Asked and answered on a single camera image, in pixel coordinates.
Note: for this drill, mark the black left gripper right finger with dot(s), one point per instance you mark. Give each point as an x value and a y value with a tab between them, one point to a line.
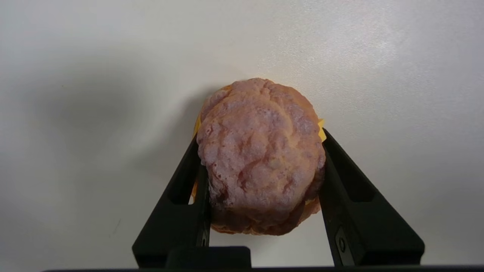
363	215

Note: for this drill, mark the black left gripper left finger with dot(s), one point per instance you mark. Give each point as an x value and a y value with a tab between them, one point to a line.
177	219

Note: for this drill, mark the cream puff toy pastry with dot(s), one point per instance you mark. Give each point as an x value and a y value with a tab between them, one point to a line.
261	158

